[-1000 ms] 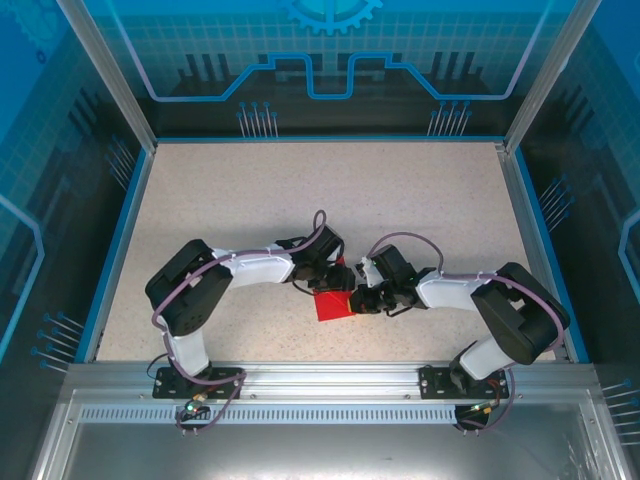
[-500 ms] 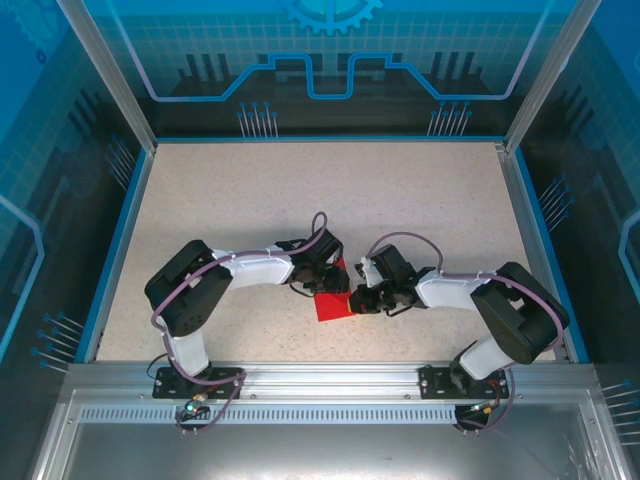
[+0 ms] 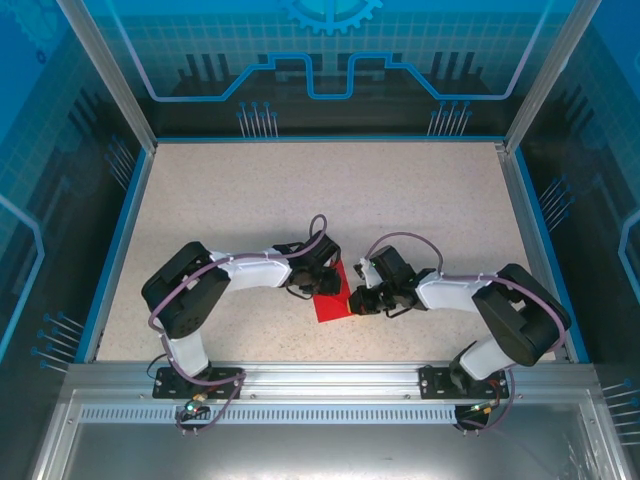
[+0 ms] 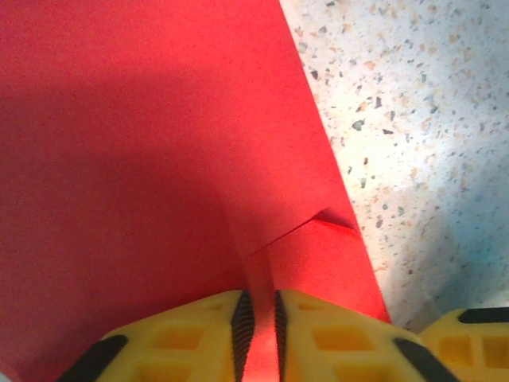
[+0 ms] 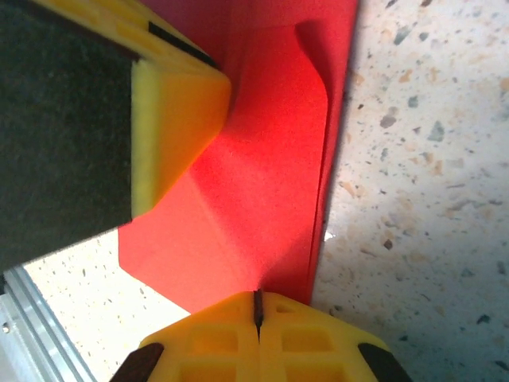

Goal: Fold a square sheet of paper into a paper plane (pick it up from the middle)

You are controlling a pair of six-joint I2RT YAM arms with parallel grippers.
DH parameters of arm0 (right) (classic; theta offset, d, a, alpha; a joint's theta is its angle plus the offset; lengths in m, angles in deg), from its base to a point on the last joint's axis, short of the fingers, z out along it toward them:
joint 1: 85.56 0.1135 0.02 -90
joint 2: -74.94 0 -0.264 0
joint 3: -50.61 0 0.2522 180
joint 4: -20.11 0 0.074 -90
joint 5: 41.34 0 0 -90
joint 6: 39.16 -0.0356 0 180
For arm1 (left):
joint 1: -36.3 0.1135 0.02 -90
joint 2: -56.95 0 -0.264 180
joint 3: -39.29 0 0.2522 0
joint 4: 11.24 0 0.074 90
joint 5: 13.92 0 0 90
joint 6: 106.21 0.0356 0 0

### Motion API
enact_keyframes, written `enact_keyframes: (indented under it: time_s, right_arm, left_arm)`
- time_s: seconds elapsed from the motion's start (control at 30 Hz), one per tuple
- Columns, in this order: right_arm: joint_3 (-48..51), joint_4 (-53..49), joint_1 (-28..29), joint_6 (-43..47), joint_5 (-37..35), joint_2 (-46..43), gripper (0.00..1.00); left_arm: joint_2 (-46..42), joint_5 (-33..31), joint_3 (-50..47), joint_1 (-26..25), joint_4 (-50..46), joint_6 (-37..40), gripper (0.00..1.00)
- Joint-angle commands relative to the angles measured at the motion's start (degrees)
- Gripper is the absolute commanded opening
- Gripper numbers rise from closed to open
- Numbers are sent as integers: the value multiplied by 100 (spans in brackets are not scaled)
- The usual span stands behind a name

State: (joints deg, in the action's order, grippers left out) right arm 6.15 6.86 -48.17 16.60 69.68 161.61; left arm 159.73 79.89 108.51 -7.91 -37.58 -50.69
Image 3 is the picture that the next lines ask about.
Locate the blue circuit print panel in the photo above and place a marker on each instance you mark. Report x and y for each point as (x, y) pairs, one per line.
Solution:
(600, 150)
(45, 150)

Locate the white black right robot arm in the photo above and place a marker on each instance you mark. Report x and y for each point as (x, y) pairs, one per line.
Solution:
(520, 320)

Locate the blue panel with gear print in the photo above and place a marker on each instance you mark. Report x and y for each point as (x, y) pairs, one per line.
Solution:
(225, 40)

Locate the aluminium table edge rail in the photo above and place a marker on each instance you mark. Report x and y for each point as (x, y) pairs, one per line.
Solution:
(527, 225)

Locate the blue table edge strip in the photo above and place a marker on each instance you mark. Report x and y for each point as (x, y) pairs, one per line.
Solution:
(116, 260)
(551, 260)

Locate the aluminium mounting rail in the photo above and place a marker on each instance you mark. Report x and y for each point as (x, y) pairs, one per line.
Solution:
(330, 380)

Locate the aluminium frame post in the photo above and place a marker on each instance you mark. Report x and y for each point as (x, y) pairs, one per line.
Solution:
(120, 85)
(542, 85)

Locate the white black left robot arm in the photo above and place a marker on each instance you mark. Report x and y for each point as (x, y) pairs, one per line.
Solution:
(190, 295)

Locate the red paper sheet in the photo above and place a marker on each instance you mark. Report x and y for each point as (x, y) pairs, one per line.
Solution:
(330, 307)

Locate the sheet metal tray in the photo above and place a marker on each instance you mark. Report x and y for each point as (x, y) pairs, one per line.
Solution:
(320, 450)

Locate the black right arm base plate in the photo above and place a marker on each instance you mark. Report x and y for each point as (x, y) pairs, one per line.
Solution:
(435, 382)

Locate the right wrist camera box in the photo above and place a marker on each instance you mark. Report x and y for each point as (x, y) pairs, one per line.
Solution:
(366, 274)

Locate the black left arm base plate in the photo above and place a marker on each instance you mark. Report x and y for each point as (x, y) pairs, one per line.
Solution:
(167, 387)

